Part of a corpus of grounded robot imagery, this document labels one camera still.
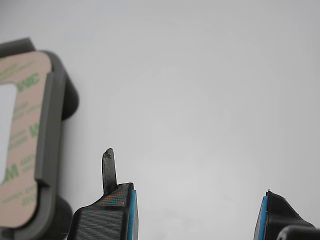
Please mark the gray fixture with cylindrical legs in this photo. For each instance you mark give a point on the gray fixture with cylindrical legs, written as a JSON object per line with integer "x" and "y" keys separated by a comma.
{"x": 57, "y": 100}

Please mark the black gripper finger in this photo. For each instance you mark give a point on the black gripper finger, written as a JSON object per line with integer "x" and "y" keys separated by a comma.
{"x": 280, "y": 217}
{"x": 105, "y": 220}

